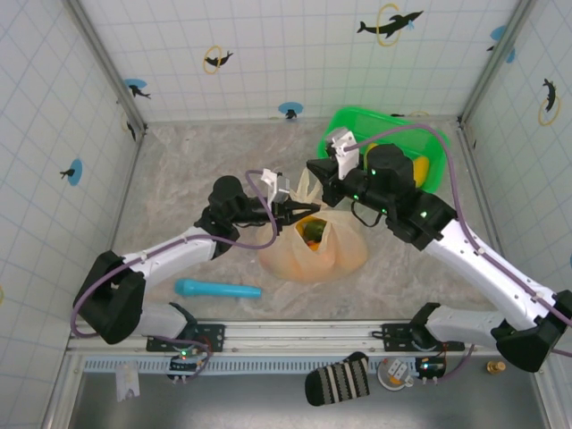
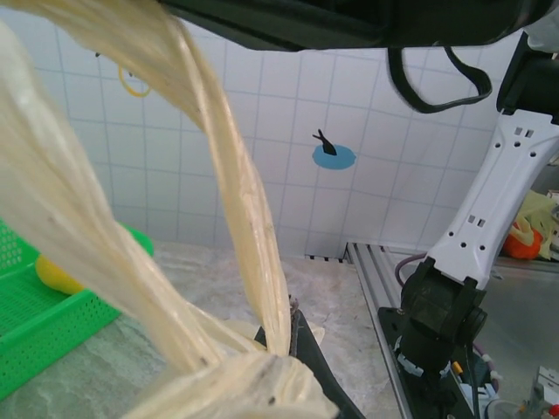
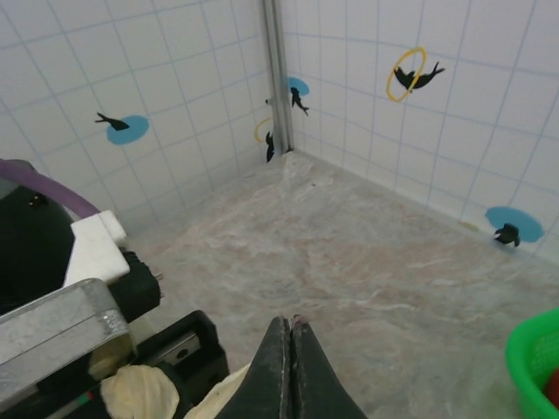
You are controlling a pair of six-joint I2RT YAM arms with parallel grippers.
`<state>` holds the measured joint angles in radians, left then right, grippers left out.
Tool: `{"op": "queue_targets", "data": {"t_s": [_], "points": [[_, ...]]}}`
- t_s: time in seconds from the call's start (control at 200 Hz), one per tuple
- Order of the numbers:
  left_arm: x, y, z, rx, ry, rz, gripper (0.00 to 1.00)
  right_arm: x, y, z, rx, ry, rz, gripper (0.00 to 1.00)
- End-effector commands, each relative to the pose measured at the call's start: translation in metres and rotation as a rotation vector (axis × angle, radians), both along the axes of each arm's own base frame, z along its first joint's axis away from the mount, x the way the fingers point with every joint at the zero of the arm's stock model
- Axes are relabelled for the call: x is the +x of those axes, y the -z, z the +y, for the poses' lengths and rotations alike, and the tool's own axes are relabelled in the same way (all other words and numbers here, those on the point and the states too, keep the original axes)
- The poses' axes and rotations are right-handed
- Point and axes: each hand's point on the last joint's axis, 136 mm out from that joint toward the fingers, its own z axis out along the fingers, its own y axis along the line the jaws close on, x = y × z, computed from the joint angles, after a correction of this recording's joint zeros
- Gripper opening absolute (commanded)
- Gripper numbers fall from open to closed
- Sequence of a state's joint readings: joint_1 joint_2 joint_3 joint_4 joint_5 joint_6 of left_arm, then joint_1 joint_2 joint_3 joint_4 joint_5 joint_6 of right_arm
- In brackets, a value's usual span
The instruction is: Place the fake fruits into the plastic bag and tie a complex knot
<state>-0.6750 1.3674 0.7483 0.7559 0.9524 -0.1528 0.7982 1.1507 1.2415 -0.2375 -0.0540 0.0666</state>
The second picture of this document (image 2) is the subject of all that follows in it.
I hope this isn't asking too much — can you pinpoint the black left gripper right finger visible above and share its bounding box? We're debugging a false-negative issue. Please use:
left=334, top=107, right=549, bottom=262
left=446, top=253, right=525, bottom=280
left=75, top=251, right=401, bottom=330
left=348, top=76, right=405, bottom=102
left=289, top=298, right=367, bottom=419

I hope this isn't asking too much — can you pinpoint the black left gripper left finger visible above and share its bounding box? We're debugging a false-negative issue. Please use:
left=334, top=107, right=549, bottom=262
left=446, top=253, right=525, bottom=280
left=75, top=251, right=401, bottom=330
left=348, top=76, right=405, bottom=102
left=253, top=324, right=293, bottom=354

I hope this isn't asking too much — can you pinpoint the beige cloth bag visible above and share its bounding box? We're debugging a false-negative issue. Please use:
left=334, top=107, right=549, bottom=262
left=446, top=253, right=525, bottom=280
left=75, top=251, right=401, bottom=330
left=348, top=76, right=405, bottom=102
left=0, top=0, right=340, bottom=419

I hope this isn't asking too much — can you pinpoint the yellow fake mango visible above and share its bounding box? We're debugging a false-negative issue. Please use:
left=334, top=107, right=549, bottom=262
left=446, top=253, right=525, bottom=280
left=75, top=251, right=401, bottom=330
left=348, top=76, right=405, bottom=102
left=35, top=255, right=86, bottom=296

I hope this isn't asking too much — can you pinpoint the blue circle tail sticker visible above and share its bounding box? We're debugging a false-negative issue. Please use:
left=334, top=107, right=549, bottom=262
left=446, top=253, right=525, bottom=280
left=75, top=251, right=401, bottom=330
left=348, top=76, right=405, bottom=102
left=311, top=128, right=359, bottom=171

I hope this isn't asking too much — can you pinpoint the green plastic basket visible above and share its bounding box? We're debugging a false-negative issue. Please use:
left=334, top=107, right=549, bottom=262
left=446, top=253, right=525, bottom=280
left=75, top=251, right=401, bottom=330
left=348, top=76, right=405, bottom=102
left=0, top=216, right=155, bottom=401

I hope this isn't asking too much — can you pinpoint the orange object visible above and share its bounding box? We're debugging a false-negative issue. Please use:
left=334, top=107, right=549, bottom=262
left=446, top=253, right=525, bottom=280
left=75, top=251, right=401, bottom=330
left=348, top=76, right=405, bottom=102
left=501, top=220, right=545, bottom=262

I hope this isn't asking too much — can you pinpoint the yellow cloth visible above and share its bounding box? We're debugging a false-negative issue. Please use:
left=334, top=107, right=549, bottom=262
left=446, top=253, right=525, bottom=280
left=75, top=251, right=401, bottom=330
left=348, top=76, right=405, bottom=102
left=508, top=190, right=559, bottom=263

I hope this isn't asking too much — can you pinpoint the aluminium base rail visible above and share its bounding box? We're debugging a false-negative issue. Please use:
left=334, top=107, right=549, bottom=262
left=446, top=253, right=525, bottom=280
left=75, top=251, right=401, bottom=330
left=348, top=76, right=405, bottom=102
left=344, top=241, right=438, bottom=419

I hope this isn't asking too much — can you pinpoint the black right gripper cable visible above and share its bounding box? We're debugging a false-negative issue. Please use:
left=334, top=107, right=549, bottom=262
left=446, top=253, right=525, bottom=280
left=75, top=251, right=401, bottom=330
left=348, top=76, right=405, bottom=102
left=387, top=45, right=493, bottom=115

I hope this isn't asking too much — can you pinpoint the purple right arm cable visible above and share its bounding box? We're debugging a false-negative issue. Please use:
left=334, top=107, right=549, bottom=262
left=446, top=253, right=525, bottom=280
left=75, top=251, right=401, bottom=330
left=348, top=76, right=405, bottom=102
left=394, top=251, right=428, bottom=287

